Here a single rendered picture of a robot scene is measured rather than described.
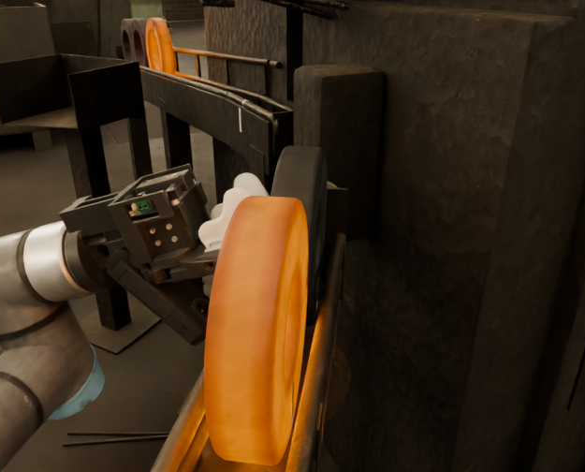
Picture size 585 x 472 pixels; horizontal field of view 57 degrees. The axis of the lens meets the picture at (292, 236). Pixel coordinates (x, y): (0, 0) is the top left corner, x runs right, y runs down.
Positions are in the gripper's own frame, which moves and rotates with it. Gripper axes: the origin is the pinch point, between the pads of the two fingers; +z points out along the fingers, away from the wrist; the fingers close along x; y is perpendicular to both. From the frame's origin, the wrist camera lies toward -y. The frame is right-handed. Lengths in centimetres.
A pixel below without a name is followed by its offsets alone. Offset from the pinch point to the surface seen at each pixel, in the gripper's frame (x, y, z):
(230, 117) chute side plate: 50, 2, -19
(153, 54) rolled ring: 113, 15, -55
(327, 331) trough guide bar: -12.0, -2.8, 2.9
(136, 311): 82, -49, -77
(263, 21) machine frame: 63, 15, -11
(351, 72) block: 27.3, 7.3, 5.5
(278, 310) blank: -20.7, 4.7, 3.5
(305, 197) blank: -5.2, 4.4, 2.8
